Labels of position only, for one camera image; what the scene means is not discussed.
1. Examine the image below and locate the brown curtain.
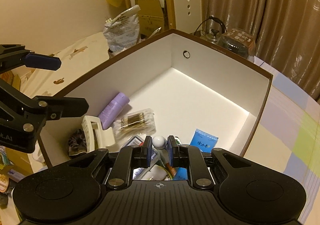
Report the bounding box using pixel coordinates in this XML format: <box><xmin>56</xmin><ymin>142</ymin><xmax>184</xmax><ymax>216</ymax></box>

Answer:
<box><xmin>202</xmin><ymin>0</ymin><xmax>319</xmax><ymax>100</ymax></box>

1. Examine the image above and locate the cream patterned cloth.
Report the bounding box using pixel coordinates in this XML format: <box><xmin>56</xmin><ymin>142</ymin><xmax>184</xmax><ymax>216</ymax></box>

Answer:
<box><xmin>20</xmin><ymin>32</ymin><xmax>109</xmax><ymax>98</ymax></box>

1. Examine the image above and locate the blue white tube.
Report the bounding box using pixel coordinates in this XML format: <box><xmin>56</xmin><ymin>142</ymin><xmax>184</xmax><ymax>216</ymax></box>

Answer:
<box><xmin>190</xmin><ymin>129</ymin><xmax>218</xmax><ymax>153</ymax></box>

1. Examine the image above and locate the small white cap bottle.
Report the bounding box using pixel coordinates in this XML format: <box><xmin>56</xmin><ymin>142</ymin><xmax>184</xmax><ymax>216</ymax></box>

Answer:
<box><xmin>152</xmin><ymin>136</ymin><xmax>167</xmax><ymax>150</ymax></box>

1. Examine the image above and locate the brown cardboard box white inside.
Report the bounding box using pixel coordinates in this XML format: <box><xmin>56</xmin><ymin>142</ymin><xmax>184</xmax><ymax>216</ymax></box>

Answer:
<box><xmin>36</xmin><ymin>28</ymin><xmax>274</xmax><ymax>169</ymax></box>

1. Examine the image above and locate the cardboard carton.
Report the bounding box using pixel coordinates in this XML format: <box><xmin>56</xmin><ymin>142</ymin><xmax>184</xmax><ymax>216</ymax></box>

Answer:
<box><xmin>137</xmin><ymin>0</ymin><xmax>164</xmax><ymax>37</ymax></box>

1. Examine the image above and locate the silver foil snack bag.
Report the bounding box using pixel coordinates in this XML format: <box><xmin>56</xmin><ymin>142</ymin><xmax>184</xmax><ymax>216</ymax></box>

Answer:
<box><xmin>103</xmin><ymin>5</ymin><xmax>140</xmax><ymax>57</ymax></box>

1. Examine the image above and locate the checkered pastel tablecloth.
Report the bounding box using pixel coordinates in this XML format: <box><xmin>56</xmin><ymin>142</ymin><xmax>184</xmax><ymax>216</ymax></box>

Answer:
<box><xmin>245</xmin><ymin>57</ymin><xmax>319</xmax><ymax>224</ymax></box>

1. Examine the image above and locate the green lip balm card pack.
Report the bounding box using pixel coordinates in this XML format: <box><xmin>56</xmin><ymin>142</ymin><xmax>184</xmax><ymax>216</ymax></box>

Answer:
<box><xmin>161</xmin><ymin>154</ymin><xmax>188</xmax><ymax>181</ymax></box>

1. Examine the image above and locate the blue dental floss pick box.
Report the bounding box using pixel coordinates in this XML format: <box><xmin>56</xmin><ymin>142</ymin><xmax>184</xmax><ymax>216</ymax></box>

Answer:
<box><xmin>124</xmin><ymin>135</ymin><xmax>144</xmax><ymax>153</ymax></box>

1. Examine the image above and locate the dark hair scrunchie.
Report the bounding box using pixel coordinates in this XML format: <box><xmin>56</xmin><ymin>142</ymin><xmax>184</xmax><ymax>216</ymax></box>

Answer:
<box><xmin>68</xmin><ymin>129</ymin><xmax>87</xmax><ymax>159</ymax></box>

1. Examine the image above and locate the metal kettle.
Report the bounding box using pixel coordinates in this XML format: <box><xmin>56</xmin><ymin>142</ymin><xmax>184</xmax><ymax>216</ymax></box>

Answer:
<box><xmin>193</xmin><ymin>16</ymin><xmax>227</xmax><ymax>44</ymax></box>

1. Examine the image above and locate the purple cream tube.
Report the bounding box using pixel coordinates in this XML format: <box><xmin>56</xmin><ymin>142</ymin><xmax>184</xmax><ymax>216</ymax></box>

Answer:
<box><xmin>98</xmin><ymin>93</ymin><xmax>130</xmax><ymax>130</ymax></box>

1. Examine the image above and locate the cotton swab bag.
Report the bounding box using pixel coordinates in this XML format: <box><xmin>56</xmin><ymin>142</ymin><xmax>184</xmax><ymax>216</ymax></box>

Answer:
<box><xmin>112</xmin><ymin>108</ymin><xmax>156</xmax><ymax>141</ymax></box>

